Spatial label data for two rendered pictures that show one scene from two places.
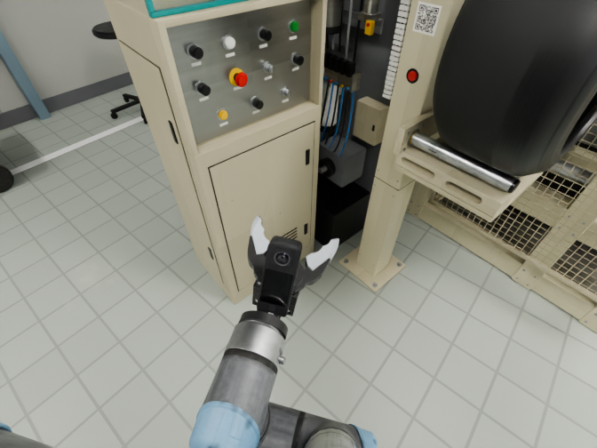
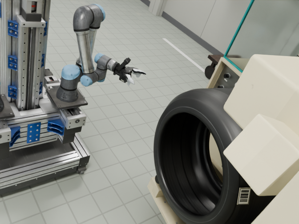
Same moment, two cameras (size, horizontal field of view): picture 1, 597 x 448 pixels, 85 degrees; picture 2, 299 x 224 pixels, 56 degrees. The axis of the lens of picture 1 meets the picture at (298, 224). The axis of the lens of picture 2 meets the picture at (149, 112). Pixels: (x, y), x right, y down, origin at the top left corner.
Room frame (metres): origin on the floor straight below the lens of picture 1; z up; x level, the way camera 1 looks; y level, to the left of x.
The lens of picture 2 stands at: (0.58, -1.60, 1.96)
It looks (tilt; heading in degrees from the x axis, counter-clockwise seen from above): 35 degrees down; 92
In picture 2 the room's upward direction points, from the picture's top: 20 degrees clockwise
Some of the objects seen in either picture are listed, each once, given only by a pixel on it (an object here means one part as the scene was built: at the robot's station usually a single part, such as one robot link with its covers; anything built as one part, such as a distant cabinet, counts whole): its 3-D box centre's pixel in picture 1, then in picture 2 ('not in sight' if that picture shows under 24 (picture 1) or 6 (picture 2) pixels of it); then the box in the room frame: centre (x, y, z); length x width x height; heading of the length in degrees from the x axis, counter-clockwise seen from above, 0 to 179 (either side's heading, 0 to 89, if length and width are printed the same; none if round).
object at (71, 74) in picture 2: not in sight; (70, 76); (-0.06, -0.01, 0.88); 0.13 x 0.12 x 0.14; 76
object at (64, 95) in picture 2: not in sight; (68, 90); (-0.06, -0.02, 0.77); 0.15 x 0.15 x 0.10
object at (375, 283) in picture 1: (372, 262); not in sight; (1.11, -0.42, 0.01); 0.27 x 0.27 x 0.02; 40
